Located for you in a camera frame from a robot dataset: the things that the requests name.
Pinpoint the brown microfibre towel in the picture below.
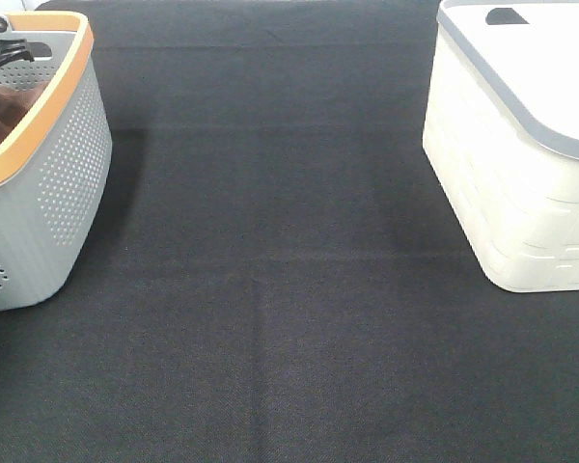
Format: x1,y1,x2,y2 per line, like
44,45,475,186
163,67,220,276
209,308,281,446
0,82,47,144

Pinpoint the white storage bin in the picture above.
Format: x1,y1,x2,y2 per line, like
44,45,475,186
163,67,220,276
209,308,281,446
423,1,579,292

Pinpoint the black table cloth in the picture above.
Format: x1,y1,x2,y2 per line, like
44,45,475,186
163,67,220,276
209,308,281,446
0,1,579,462

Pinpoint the grey perforated laundry basket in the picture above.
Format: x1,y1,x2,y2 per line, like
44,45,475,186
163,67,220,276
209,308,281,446
0,11,112,312

